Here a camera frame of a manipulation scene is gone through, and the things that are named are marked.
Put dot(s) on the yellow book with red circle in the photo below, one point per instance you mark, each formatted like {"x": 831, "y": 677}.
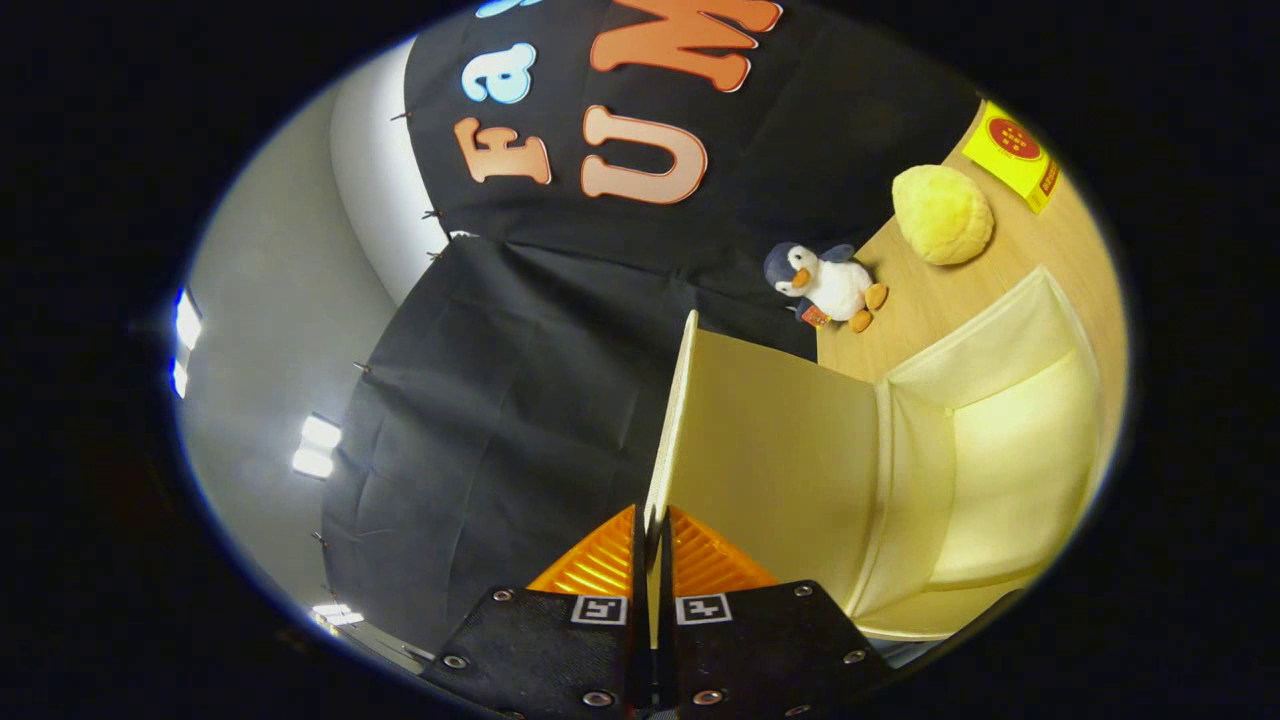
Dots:
{"x": 1010, "y": 145}

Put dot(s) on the yellow round plush ball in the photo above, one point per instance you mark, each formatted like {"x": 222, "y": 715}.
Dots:
{"x": 940, "y": 215}

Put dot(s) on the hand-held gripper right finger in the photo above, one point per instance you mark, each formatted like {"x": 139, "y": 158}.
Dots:
{"x": 666, "y": 600}

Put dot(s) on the beige storage box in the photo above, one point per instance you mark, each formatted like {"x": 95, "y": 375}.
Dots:
{"x": 780, "y": 450}

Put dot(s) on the penguin plush toy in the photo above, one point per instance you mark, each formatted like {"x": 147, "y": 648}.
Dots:
{"x": 835, "y": 285}

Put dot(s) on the black backdrop cloth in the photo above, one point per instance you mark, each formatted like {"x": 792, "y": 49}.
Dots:
{"x": 520, "y": 400}

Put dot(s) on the ceiling light panel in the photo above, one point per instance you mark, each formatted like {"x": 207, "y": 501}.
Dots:
{"x": 338, "y": 613}
{"x": 179, "y": 378}
{"x": 187, "y": 320}
{"x": 318, "y": 447}

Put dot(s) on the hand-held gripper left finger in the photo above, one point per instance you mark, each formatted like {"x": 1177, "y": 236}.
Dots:
{"x": 639, "y": 580}

